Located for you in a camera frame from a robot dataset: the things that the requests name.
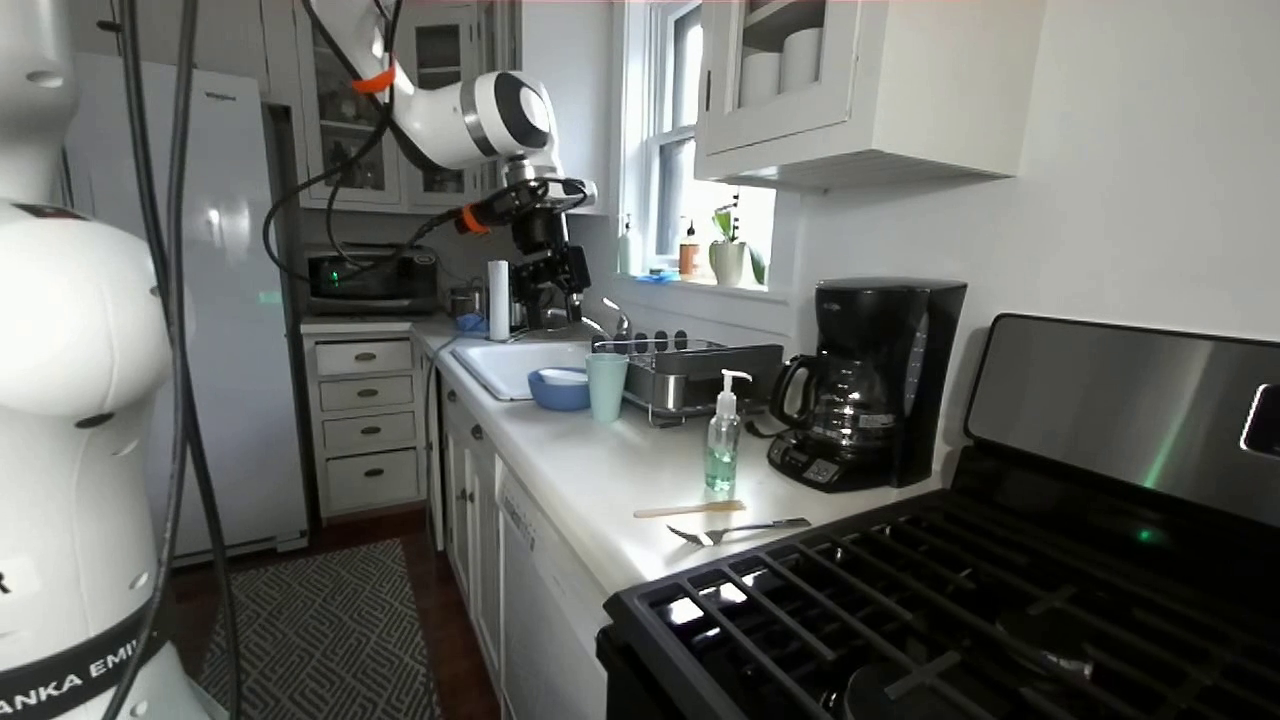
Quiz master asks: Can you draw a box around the black gas stove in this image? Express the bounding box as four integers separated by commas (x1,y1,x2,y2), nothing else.
591,313,1280,720

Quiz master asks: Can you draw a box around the metal fork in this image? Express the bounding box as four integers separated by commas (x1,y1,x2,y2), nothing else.
665,509,814,553

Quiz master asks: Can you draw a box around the chrome faucet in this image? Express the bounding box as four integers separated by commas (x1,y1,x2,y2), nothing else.
572,294,641,348

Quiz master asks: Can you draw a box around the white mug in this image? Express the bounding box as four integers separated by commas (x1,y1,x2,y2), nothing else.
776,22,825,99
737,49,784,112

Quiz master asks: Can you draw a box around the white refrigerator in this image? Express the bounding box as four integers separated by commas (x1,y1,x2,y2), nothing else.
60,49,318,569

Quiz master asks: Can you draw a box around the plant in white pot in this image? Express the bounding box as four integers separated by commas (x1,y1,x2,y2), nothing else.
703,194,772,291

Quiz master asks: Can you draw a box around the black coffee maker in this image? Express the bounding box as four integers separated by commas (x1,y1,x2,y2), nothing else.
766,274,973,497

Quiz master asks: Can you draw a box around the metal pot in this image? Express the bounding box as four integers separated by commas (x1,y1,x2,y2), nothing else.
447,278,493,325

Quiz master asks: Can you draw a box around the white cabinet with mugs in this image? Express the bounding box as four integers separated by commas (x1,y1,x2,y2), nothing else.
692,0,1054,190

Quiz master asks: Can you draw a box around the white base cabinet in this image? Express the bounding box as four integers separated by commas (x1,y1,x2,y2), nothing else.
434,357,614,720

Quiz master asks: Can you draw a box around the white kitchen sink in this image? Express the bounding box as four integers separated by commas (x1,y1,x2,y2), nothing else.
445,335,599,408

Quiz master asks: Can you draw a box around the white paper towel roll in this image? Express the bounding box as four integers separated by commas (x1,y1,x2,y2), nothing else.
486,256,518,348

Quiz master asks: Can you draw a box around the orange soap bottle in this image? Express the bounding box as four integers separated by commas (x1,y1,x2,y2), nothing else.
676,215,703,285

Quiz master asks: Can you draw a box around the white glass door cabinet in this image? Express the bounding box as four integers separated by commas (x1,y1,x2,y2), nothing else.
260,0,616,223

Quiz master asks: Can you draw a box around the grey patterned rug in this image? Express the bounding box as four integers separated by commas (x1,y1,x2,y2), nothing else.
192,534,447,720

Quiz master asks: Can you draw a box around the white drawer unit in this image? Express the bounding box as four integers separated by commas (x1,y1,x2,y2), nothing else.
298,319,442,526

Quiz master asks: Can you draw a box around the black microwave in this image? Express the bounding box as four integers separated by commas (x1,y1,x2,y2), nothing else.
301,245,445,319

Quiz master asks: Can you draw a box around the white framed window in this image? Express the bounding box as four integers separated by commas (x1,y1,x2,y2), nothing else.
616,0,780,301

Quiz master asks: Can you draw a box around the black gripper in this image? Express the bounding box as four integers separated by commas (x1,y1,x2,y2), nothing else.
514,208,596,333

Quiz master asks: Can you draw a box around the green soap pump bottle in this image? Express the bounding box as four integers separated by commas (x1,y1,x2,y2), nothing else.
699,367,756,509

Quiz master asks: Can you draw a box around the blue bowl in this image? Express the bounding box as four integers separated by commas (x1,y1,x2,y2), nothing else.
524,364,596,414

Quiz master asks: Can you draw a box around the metal dish rack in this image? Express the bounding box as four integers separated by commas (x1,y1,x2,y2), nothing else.
591,333,790,430

